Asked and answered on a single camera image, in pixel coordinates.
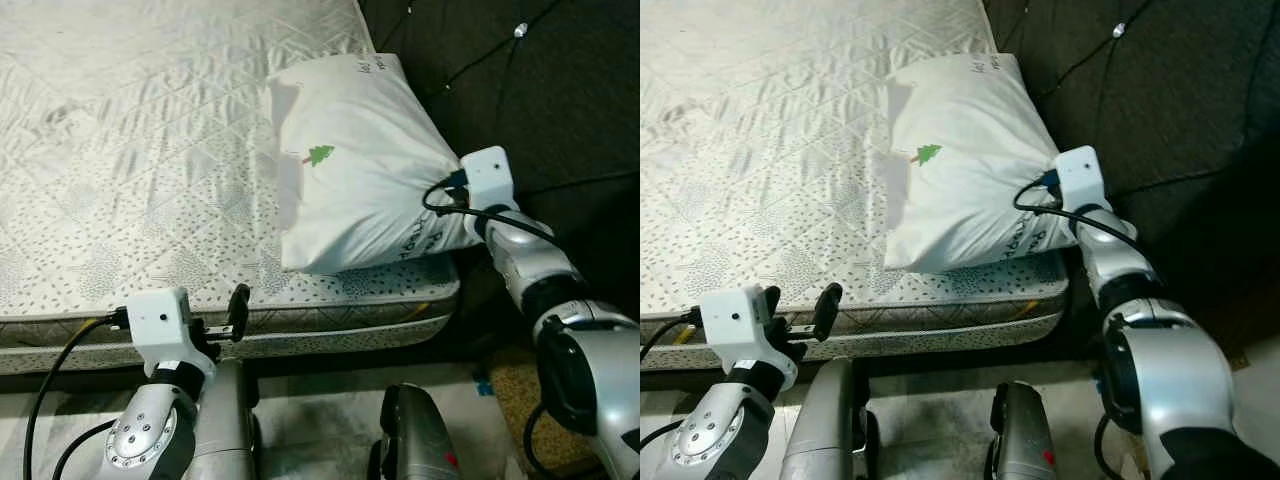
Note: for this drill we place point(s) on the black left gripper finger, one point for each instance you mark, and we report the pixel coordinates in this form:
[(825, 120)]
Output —
[(239, 310), (829, 310), (771, 300)]

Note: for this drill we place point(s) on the white pillow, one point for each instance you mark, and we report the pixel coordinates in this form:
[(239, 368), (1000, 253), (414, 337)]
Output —
[(370, 200), (980, 200)]

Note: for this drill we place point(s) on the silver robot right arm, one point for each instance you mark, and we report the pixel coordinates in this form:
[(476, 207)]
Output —
[(1170, 350), (580, 340)]

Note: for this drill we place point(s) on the white dotted quilted mattress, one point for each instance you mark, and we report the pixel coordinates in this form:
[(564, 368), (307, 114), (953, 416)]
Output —
[(150, 150), (760, 150)]

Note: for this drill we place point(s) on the silver robot right leg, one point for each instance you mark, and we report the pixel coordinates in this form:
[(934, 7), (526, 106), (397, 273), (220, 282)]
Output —
[(415, 435), (1025, 435)]

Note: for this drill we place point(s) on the brown doormat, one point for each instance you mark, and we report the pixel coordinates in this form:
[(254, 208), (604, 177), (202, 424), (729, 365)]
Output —
[(515, 400)]

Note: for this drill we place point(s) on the dark tufted headboard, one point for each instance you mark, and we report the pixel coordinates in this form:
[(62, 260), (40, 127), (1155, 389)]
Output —
[(540, 100), (1180, 100)]

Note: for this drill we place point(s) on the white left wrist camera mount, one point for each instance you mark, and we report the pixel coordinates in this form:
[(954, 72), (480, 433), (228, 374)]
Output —
[(158, 320), (735, 321)]

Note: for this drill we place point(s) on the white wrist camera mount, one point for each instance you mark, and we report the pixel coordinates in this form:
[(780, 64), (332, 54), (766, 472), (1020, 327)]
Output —
[(1083, 175), (158, 320), (735, 321), (490, 176)]

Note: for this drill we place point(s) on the dark bed frame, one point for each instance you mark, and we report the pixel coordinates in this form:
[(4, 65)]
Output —
[(960, 362), (350, 362)]

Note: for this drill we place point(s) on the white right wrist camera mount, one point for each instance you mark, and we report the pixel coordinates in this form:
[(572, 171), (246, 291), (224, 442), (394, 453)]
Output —
[(490, 176), (1083, 175)]

